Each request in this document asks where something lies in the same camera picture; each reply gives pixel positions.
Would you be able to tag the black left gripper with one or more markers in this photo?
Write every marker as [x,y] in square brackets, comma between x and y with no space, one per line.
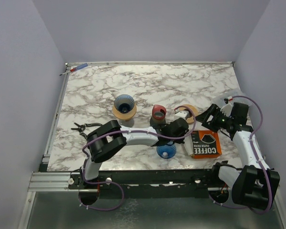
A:
[179,140]

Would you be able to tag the blue ribbed dripper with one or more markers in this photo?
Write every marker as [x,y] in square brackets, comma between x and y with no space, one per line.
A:
[167,151]

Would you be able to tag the orange coffee filter box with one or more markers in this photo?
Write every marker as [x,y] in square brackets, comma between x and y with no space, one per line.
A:
[203,144]

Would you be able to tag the red blue screwdriver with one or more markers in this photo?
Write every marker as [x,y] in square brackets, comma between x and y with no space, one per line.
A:
[75,69]

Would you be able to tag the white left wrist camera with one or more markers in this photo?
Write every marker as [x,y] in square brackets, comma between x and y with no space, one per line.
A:
[181,113]

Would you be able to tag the clear grey glass carafe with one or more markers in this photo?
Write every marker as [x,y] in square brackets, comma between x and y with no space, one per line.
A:
[129,122]

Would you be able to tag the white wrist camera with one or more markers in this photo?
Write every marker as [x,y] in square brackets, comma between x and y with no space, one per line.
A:
[181,113]
[228,106]

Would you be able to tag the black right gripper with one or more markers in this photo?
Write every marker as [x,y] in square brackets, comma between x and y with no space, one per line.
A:
[203,117]

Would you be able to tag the red and black carafe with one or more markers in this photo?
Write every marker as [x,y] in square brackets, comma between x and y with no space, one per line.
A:
[158,115]

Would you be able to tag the clear plastic parts box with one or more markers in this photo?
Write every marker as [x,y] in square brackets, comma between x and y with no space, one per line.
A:
[237,95]

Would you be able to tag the blue cone dripper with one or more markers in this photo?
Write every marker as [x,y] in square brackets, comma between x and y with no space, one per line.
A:
[124,103]

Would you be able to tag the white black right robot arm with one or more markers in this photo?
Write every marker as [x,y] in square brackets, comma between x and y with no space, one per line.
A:
[256,184]

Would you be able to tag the black scissors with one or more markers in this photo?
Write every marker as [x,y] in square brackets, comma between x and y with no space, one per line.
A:
[81,128]

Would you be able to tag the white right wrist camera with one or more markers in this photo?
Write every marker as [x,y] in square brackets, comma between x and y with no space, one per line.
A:
[228,106]

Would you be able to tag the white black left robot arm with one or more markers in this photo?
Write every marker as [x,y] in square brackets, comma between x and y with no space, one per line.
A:
[107,140]

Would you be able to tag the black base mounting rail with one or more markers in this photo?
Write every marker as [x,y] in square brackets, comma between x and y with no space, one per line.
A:
[174,183]

